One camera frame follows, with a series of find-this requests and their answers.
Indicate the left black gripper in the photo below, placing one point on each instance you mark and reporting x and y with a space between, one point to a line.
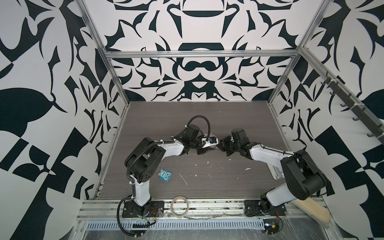
203 151

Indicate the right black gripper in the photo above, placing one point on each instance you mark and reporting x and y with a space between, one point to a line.
222 145

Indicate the silver keyring with keys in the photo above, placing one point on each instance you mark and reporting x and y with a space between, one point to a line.
214 145

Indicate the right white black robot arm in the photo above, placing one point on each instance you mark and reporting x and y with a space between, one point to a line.
303 177

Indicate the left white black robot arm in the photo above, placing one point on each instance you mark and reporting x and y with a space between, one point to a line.
144 160

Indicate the blue owl eraser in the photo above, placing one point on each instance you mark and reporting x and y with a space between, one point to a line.
165 175

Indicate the clear tape roll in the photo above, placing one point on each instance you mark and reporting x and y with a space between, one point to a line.
179 207

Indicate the green circuit board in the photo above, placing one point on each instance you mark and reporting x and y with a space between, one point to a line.
272 226

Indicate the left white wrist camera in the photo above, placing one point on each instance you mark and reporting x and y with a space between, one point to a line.
206 140

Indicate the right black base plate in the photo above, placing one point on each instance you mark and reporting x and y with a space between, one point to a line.
258 208

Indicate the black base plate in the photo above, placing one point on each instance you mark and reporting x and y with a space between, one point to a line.
150 209
258 208

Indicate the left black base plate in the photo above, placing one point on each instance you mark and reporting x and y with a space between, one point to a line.
150 209

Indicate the white perforated cable duct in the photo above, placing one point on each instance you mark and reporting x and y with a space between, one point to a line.
211 224

